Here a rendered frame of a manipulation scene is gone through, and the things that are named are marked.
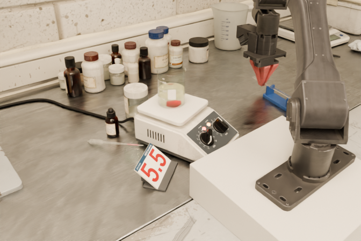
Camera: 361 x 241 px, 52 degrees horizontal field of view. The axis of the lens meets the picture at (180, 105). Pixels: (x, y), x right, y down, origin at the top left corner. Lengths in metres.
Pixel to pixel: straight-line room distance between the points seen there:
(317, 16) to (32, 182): 0.61
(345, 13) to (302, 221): 1.21
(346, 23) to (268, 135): 1.03
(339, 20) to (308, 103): 1.14
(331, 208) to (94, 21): 0.89
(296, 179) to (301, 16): 0.27
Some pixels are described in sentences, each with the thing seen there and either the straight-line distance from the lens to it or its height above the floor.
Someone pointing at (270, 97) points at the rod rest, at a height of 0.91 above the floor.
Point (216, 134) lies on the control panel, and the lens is 0.79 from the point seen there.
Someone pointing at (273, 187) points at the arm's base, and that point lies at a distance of 0.63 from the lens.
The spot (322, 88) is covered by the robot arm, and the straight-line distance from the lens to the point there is 0.61.
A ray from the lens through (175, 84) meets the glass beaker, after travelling 0.77.
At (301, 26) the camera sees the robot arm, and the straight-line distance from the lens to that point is 0.67.
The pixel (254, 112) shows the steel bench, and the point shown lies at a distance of 0.98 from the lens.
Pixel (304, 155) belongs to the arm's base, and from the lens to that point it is 0.63.
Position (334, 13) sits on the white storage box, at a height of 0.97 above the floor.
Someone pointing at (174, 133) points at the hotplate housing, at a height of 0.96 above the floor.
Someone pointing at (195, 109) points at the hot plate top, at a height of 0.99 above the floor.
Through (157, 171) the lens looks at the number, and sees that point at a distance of 0.74.
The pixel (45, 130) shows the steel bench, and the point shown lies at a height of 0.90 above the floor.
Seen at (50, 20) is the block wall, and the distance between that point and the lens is 1.17.
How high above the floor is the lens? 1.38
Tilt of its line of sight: 29 degrees down
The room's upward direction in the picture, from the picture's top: straight up
